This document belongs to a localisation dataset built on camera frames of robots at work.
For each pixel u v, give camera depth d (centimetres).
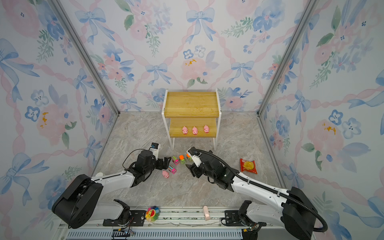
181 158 93
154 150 80
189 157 68
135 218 74
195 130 86
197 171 69
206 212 73
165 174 86
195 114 75
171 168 88
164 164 82
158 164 81
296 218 39
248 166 90
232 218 73
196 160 68
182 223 73
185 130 87
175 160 92
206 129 87
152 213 75
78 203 43
